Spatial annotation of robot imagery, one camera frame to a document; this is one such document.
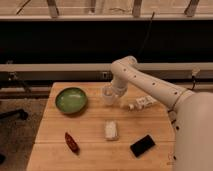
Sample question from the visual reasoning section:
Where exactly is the green ceramic bowl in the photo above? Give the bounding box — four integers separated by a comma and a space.
55, 87, 88, 115

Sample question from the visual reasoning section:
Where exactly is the white ceramic cup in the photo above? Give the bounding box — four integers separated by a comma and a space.
102, 85, 117, 106

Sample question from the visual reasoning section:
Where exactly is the black hanging cable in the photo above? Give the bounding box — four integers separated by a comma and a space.
134, 11, 156, 63

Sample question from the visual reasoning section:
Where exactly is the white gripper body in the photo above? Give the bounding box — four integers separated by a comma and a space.
111, 79, 127, 97

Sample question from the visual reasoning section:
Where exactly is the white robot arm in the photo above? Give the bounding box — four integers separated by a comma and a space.
111, 56, 213, 171

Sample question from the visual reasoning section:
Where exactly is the white rectangular block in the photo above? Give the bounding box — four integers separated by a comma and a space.
105, 121, 118, 141

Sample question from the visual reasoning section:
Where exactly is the black smartphone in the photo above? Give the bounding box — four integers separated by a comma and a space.
130, 135, 155, 157

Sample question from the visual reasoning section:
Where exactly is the black chair base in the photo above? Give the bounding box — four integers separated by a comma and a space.
0, 109, 28, 120

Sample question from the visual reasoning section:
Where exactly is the red toy object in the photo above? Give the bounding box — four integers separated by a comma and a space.
65, 133, 80, 154

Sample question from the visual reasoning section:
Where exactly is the white toy with wheels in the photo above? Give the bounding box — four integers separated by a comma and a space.
128, 95, 157, 110

